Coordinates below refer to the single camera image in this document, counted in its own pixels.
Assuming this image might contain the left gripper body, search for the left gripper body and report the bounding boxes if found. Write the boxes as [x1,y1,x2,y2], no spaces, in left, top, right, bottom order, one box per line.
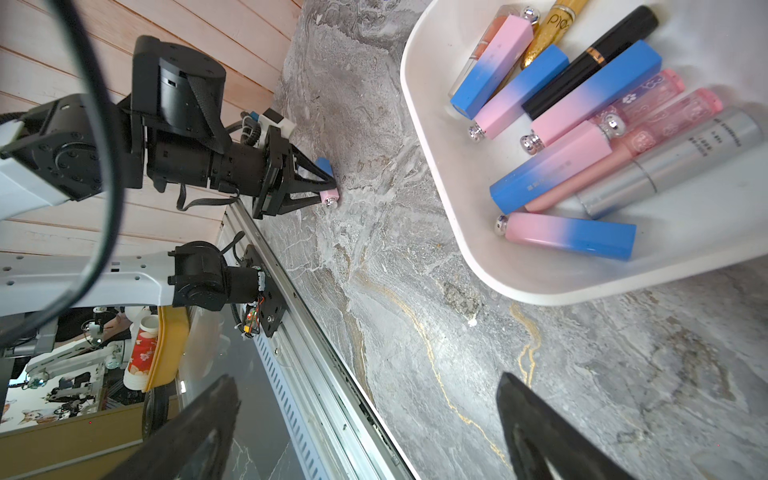
[147,128,294,218]

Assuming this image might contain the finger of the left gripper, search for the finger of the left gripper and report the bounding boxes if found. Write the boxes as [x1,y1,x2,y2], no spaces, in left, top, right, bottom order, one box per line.
[292,148,335,182]
[263,190,322,216]

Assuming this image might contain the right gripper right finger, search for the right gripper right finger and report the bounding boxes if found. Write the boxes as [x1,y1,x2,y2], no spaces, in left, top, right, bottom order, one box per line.
[496,372,631,479]

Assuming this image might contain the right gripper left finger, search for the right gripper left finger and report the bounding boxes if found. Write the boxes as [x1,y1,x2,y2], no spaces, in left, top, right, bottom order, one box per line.
[104,375,240,480]

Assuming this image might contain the orange lip gloss tube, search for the orange lip gloss tube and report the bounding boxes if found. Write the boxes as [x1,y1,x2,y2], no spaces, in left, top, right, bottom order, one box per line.
[448,4,520,97]

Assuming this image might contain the gold lipstick tube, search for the gold lipstick tube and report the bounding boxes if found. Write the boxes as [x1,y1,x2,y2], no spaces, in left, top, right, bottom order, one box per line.
[500,0,588,88]

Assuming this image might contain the silver lipstick tube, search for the silver lipstick tube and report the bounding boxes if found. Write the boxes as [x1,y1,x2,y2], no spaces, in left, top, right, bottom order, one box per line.
[576,107,764,219]

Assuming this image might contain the pink blue lipstick tall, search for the pink blue lipstick tall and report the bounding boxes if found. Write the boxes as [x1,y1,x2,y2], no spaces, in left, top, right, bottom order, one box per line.
[520,40,662,155]

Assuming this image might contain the black lipstick tube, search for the black lipstick tube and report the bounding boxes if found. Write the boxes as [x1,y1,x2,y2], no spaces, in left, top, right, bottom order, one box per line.
[522,5,659,120]

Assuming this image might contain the pink bear lip gloss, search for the pink bear lip gloss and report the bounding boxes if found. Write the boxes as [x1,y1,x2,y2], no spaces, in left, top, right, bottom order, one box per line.
[524,88,724,213]

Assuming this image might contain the pink blue lipstick sideways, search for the pink blue lipstick sideways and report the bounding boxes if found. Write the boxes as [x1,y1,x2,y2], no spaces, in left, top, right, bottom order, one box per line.
[468,45,569,142]

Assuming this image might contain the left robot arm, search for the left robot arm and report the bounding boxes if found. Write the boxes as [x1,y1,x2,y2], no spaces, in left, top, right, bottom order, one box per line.
[1,36,336,348]

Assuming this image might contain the red white cup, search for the red white cup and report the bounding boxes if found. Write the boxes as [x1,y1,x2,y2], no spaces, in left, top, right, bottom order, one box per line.
[123,315,159,391]

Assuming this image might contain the yellow tray outside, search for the yellow tray outside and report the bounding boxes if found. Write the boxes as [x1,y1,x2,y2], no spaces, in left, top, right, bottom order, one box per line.
[143,306,190,393]

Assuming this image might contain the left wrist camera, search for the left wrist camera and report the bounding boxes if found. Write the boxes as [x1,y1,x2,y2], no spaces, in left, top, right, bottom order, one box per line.
[240,108,296,148]

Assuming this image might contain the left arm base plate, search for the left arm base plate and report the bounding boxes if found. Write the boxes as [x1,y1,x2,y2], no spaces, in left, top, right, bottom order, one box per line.
[238,244,287,338]

